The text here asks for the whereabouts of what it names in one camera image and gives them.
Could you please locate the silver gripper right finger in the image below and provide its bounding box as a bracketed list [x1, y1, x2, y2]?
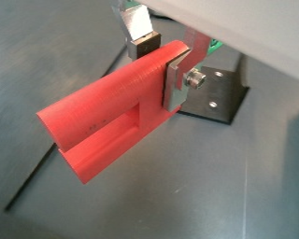
[163, 27, 211, 112]

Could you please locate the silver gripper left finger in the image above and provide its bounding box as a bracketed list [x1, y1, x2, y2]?
[112, 3, 161, 60]

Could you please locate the black curved fixture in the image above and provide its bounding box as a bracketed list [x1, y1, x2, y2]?
[178, 54, 250, 125]

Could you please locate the green foam shape-sorter base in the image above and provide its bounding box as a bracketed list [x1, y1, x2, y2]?
[207, 38, 223, 54]

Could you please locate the red square-circle object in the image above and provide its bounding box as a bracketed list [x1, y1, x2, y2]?
[38, 40, 187, 183]

